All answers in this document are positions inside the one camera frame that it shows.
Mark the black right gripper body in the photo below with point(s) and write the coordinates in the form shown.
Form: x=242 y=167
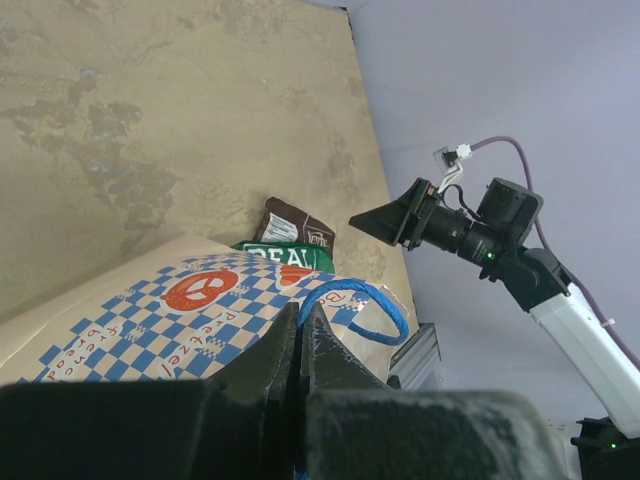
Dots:
x=424 y=218

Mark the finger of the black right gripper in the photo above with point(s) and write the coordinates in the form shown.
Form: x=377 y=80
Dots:
x=391 y=223

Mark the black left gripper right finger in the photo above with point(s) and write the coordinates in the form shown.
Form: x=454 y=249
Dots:
x=357 y=427

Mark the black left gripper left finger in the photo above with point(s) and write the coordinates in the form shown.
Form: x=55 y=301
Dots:
x=237 y=424

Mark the green chips bag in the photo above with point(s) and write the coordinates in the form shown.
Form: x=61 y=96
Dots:
x=291 y=253

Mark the brown chips bag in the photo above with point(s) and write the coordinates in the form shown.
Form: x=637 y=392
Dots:
x=282 y=222

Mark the blue checkered paper bag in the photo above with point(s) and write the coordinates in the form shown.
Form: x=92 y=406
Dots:
x=186 y=310

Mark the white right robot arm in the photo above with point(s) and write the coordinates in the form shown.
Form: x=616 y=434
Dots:
x=540 y=284

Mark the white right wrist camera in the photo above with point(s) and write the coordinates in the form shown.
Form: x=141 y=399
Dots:
x=450 y=162

